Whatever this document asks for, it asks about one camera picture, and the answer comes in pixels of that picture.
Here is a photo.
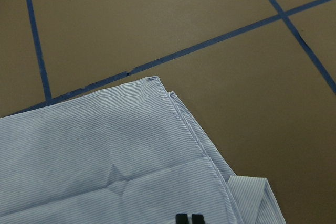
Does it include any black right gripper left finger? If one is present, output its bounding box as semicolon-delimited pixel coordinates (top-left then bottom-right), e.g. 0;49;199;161
175;214;188;224

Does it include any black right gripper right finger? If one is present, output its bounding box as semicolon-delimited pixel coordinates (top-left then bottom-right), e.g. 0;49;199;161
191;214;204;224

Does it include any light blue striped shirt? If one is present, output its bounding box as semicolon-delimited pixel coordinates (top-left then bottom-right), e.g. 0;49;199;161
1;76;285;223

